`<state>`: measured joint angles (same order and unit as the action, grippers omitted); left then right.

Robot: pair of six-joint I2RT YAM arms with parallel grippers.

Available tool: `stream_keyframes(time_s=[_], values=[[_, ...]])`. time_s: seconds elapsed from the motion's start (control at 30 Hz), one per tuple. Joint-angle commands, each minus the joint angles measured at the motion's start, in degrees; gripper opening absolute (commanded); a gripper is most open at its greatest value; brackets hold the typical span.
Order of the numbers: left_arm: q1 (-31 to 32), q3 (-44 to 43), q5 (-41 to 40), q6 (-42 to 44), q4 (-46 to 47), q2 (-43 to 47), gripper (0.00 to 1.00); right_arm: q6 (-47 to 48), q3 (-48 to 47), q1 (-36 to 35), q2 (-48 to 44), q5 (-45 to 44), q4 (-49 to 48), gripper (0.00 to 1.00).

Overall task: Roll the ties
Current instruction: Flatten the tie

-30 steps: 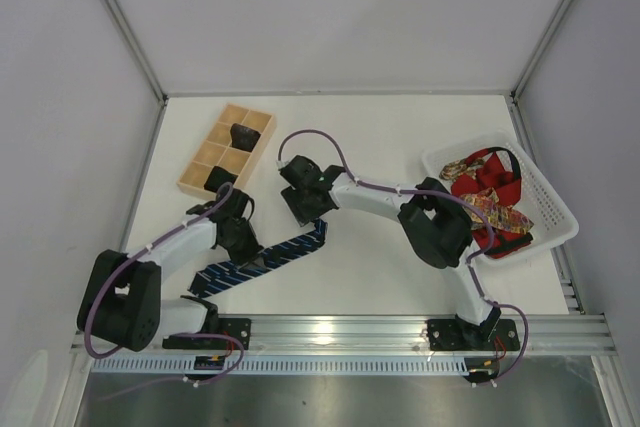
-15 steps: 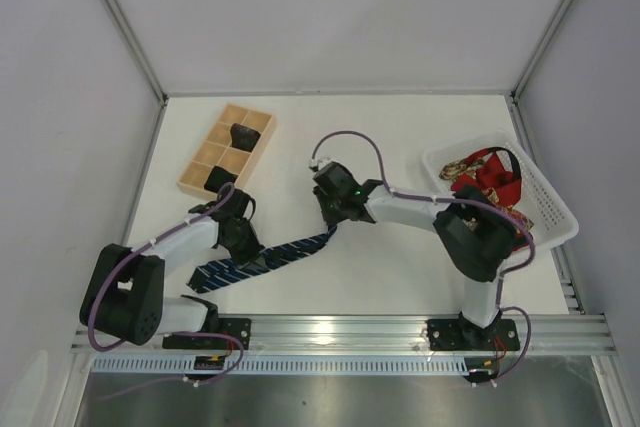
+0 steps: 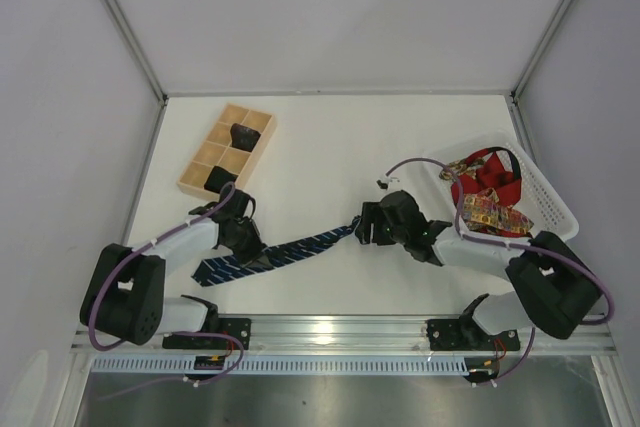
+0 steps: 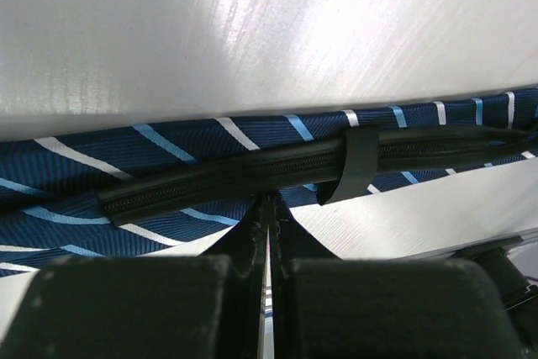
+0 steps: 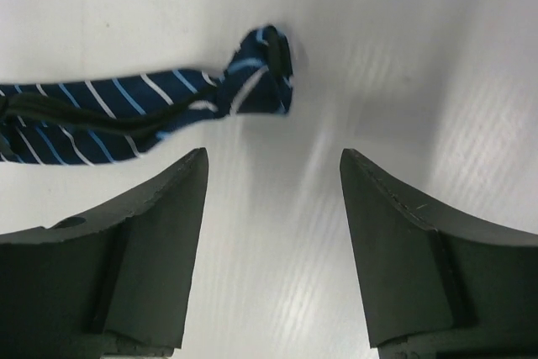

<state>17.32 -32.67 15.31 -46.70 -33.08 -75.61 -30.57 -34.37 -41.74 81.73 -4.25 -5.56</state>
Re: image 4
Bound navy blue striped tie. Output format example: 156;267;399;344
1;88;537;277

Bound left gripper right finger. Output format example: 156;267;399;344
265;193;528;358

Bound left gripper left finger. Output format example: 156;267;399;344
18;195;269;358

